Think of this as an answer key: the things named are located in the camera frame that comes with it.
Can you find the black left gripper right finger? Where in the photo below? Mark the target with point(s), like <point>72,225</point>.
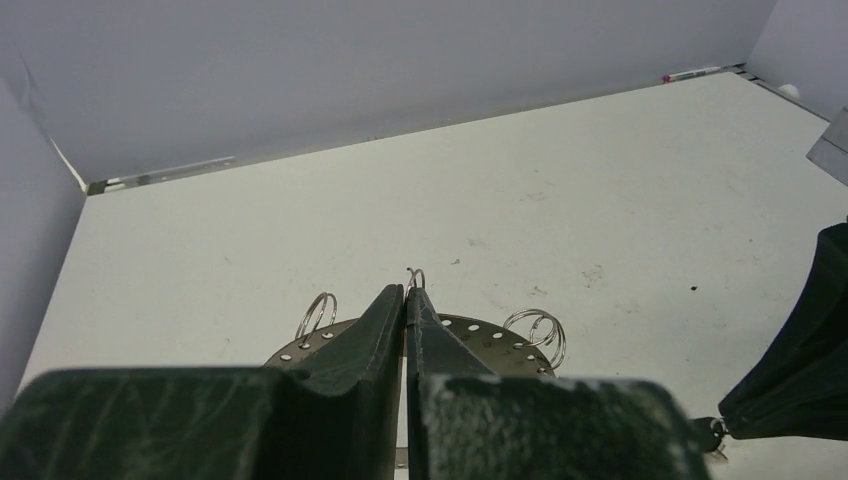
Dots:
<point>464,421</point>

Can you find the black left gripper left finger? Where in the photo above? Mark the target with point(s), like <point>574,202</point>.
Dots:
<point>332,416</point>

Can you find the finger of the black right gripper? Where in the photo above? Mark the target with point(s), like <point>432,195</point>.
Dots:
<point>799,386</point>

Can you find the metal disc with keyrings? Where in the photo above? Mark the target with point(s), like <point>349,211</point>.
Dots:
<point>528,342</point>

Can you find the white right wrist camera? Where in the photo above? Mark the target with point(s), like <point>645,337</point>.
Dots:
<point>829,152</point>

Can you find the aluminium right rail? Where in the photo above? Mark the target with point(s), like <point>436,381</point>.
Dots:
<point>787,92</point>

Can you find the aluminium rail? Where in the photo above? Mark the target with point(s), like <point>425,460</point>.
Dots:
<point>158,176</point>
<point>787,92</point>

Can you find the aluminium rear rail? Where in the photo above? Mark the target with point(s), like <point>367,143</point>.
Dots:
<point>158,176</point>

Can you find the pen on rear rail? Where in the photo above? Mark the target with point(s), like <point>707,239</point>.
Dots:
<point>690,74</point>

